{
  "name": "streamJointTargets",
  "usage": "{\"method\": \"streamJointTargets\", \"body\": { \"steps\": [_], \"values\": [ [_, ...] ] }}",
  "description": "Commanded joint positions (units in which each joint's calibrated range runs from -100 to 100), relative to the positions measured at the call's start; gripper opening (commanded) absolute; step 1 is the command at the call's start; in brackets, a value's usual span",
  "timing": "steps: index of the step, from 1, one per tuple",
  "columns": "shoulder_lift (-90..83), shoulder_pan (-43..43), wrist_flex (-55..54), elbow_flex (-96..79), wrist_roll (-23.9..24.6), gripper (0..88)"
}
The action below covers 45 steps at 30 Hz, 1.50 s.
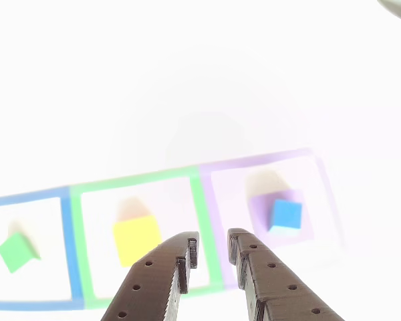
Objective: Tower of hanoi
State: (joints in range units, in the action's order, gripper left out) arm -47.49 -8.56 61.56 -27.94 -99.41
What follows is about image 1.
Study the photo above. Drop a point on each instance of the large purple block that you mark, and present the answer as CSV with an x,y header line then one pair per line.
x,y
260,214

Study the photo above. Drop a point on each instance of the purple square frame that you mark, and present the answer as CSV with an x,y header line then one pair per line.
x,y
212,217

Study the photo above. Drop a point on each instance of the orange block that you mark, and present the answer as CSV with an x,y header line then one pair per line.
x,y
135,237

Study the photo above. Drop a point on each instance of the green square frame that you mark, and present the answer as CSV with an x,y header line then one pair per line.
x,y
80,240

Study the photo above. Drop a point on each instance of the small blue cube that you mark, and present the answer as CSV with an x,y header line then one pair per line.
x,y
285,214

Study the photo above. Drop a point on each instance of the green cube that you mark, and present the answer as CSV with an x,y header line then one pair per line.
x,y
15,250

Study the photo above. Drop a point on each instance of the blue square frame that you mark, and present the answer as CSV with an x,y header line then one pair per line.
x,y
70,240

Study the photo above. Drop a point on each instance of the round table grommet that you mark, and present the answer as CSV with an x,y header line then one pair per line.
x,y
399,10

